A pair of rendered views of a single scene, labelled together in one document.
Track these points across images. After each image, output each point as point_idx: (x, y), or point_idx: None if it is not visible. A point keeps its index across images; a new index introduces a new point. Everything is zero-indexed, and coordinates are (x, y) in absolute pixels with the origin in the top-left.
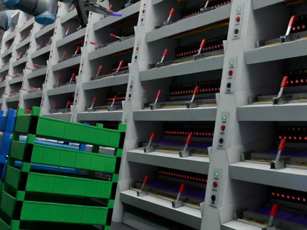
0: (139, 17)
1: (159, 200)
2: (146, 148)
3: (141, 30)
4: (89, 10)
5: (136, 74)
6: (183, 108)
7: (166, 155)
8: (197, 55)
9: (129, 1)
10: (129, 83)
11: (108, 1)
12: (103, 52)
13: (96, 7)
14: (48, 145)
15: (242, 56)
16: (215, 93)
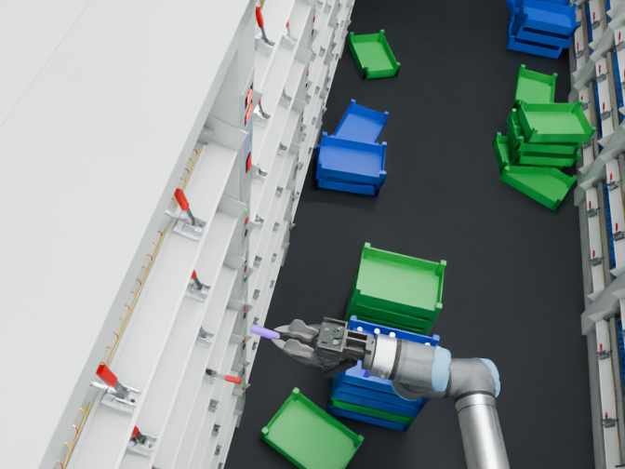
0: (239, 287)
1: None
2: (258, 318)
3: (244, 288)
4: (314, 366)
5: (246, 320)
6: (274, 236)
7: (268, 282)
8: (282, 189)
9: (203, 329)
10: (239, 347)
11: (296, 319)
12: None
13: (318, 336)
14: (400, 314)
15: (300, 139)
16: (296, 182)
